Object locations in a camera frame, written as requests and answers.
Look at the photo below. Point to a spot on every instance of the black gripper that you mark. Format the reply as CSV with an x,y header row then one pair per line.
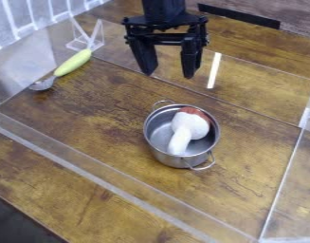
x,y
161,15

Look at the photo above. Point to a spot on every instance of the white red toy mushroom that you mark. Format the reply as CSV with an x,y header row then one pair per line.
x,y
189,125

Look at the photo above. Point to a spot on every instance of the silver metal pot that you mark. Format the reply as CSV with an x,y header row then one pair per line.
x,y
198,157

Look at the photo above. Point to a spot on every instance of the black strip on table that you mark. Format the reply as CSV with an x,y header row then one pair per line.
x,y
240,16

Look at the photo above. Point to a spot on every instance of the clear acrylic stand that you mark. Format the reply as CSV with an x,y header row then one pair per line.
x,y
92,41

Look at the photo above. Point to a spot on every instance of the green handled metal spoon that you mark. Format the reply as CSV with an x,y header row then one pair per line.
x,y
69,65

